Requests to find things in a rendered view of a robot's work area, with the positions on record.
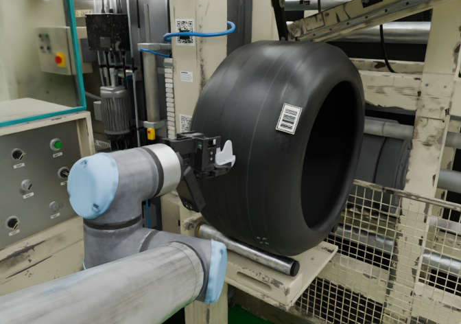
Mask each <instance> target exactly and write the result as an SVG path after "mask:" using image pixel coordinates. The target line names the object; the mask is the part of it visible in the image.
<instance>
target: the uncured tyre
mask: <svg viewBox="0 0 461 324"><path fill-rule="evenodd" d="M284 104H289V105H292V106H297V107H299V108H302V111H301V113H300V117H299V119H298V123H297V126H296V129H295V132H294V134H291V133H288V132H284V131H282V130H277V129H276V126H277V124H278V121H279V117H280V115H281V111H282V109H283V105H284ZM364 123H365V97H364V87H363V83H362V79H361V76H360V74H359V71H358V70H357V67H356V66H355V65H354V64H353V63H352V61H351V60H350V59H349V57H348V56H347V55H346V54H345V53H344V52H343V51H342V50H341V49H340V48H339V47H336V46H333V45H330V44H328V43H324V42H311V41H290V40H258V41H255V42H253V43H248V44H246V45H243V46H241V47H239V48H237V49H236V50H234V51H233V52H231V53H230V54H229V55H228V56H227V57H225V59H224V60H223V61H222V62H221V63H220V65H219V66H218V67H217V69H216V70H215V71H214V72H213V74H212V76H211V77H210V78H209V80H208V82H207V83H206V84H205V86H204V88H203V90H202V92H201V94H200V96H199V98H198V101H197V103H196V106H195V108H194V111H193V115H192V118H191V123H190V127H189V131H195V133H197V132H198V133H204V136H205V137H208V138H212V137H220V150H221V151H222V150H223V148H224V145H225V143H226V142H227V141H228V140H229V141H231V143H232V151H233V155H235V162H234V164H233V166H232V167H231V169H230V170H229V171H228V172H227V173H226V174H223V175H219V176H214V177H213V178H206V179H198V178H196V180H197V183H198V186H199V188H200V191H201V193H202V196H203V199H204V201H205V203H206V205H205V206H204V207H203V208H204V209H207V210H209V211H207V210H204V209H202V210H201V211H200V213H201V214H202V216H203V217H204V219H205V220H206V221H207V222H208V223H209V224H211V225H212V226H213V227H214V228H216V229H217V230H218V231H219V232H221V233H223V234H225V235H228V236H231V237H232V238H235V239H238V240H241V241H242V242H245V243H248V244H251V245H253V246H256V247H257V248H260V249H263V250H265V251H267V252H270V253H273V254H275V255H284V256H295V255H299V254H301V253H303V252H305V251H307V250H309V249H311V248H313V247H315V246H317V245H319V243H321V242H322V241H323V240H324V239H325V238H326V237H327V236H328V234H329V233H330V232H331V230H332V229H333V227H334V226H335V224H336V222H337V221H338V219H339V217H340V215H341V213H342V211H343V208H344V206H345V204H346V202H347V199H348V196H349V194H350V192H351V188H352V186H353V182H354V179H355V175H356V172H357V167H358V164H359V158H360V154H361V150H362V142H363V137H364ZM210 211H212V212H215V213H218V214H220V215H223V216H224V217H223V216H220V215H217V214H215V213H212V212H210ZM255 235H258V236H263V237H267V238H268V240H269V242H270V244H271V245H265V244H260V243H259V242H258V240H257V238H256V236H255Z"/></svg>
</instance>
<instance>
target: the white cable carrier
mask: <svg viewBox="0 0 461 324"><path fill-rule="evenodd" d="M164 62H172V58H165V59H164ZM165 67H168V66H165ZM165 72H166V74H165V77H166V78H165V82H169V83H166V84H165V86H166V87H169V88H166V92H169V93H166V97H167V99H166V100H167V102H168V103H167V106H170V107H167V111H169V112H167V115H168V116H169V117H167V120H169V121H168V122H167V124H168V125H169V126H168V129H169V130H168V134H170V135H169V136H168V137H169V138H170V139H176V119H175V105H174V77H173V67H168V68H166V69H165Z"/></svg>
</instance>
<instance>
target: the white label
mask: <svg viewBox="0 0 461 324"><path fill-rule="evenodd" d="M301 111H302V108H299V107H297V106H292V105H289V104H284V105H283V109H282V111H281V115H280V117H279V121H278V124H277V126H276V129H277V130H282V131H284V132H288V133H291V134H294V132H295V129H296V126H297V123H298V119H299V117H300V113H301Z"/></svg>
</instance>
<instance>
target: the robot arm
mask: <svg viewBox="0 0 461 324"><path fill-rule="evenodd" d="M186 134H188V135H186ZM234 162H235V155H233V151H232V143H231V141H229V140H228V141H227V142H226V143H225V145H224V148H223V150H222V151H221V150H220V137H212V138H208V137H205V136H204V133H198V132H197V133H195V131H189V132H180V133H176V139H169V138H161V143H158V144H154V145H149V146H142V147H139V148H131V149H127V150H120V151H116V152H108V153H105V152H100V153H97V154H94V155H93V156H90V157H84V158H82V159H80V160H79V161H77V162H76V163H75V164H74V165H73V167H72V168H71V171H70V173H69V177H68V183H67V190H68V193H69V197H70V199H69V200H70V203H71V206H72V207H73V209H74V211H75V212H76V213H77V214H78V215H79V216H81V217H83V232H84V259H83V266H84V270H83V271H80V272H77V273H73V274H71V275H67V276H64V277H61V278H58V279H54V280H51V281H48V282H45V283H41V284H38V285H36V286H32V287H29V288H26V289H23V290H19V291H16V292H13V293H10V294H6V295H3V296H1V297H0V324H162V323H163V322H165V321H166V320H167V319H168V318H169V317H171V316H172V315H173V314H175V313H176V312H177V311H179V310H180V309H181V308H183V307H185V306H188V305H189V304H190V303H192V302H193V301H195V300H196V301H201V302H203V303H204V304H206V303H215V302H216V301H217V300H218V299H219V296H220V293H221V291H222V286H223V283H224V278H225V273H226V263H227V250H226V246H225V245H224V244H223V243H221V242H216V241H214V240H213V239H210V240H206V239H202V238H195V237H191V236H188V235H181V234H177V233H170V232H166V231H158V230H156V229H148V228H143V227H142V226H141V212H142V206H141V203H142V201H144V200H148V199H151V198H154V197H157V196H160V195H163V194H166V193H169V192H172V191H174V190H175V189H176V191H177V192H178V195H179V197H180V199H181V202H182V204H183V206H184V207H185V208H186V209H188V210H190V211H195V212H197V213H199V212H200V211H201V210H202V208H203V207H204V206H205V205H206V203H205V201H204V199H203V196H202V193H201V191H200V188H199V186H198V183H197V180H196V178H198V179H206V178H213V177H214V176H219V175H223V174H226V173H227V172H228V171H229V170H230V169H231V167H232V166H233V164H234Z"/></svg>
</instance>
